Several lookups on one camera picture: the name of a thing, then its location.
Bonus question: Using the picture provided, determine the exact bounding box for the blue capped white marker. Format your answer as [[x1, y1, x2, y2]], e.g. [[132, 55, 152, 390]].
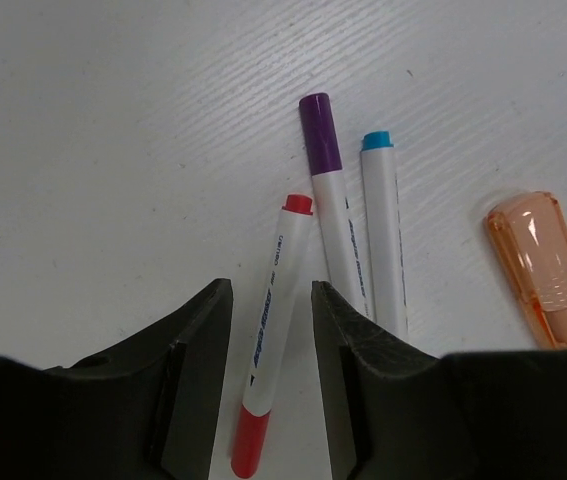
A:
[[360, 131, 408, 340]]

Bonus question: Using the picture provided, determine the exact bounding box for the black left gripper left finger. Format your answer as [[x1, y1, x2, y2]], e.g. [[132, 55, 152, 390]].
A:
[[0, 279, 233, 479]]

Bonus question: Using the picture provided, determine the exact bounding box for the red capped white marker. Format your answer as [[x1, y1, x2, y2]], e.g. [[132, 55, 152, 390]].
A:
[[231, 194, 313, 479]]

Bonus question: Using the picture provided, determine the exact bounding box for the purple capped white marker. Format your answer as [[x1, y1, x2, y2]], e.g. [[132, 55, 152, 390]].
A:
[[299, 92, 369, 316]]

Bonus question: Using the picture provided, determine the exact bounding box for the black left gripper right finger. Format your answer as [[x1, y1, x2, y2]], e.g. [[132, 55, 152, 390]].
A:
[[311, 281, 567, 479]]

